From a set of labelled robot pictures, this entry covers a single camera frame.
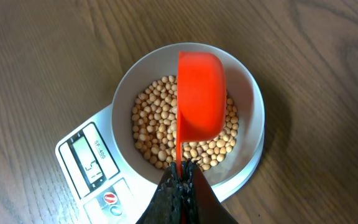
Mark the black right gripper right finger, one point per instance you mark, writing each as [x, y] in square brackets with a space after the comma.
[201, 204]

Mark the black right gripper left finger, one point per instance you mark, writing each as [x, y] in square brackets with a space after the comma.
[165, 205]

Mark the grey plastic bowl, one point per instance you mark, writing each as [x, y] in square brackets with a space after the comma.
[129, 81]

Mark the soybeans in bowl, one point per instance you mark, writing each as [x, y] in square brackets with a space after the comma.
[154, 118]

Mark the white digital kitchen scale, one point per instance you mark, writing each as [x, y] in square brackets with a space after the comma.
[112, 185]

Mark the red plastic measuring scoop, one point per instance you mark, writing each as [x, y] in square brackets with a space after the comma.
[201, 97]

